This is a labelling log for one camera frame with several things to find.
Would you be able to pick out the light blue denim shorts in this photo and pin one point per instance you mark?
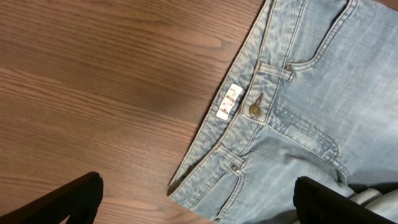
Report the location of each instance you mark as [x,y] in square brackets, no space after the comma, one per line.
[312,92]

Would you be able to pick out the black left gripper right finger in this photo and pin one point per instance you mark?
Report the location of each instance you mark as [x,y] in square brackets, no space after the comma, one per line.
[317,204]

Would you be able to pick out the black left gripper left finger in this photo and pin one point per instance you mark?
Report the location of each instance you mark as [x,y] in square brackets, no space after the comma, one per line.
[75,202]

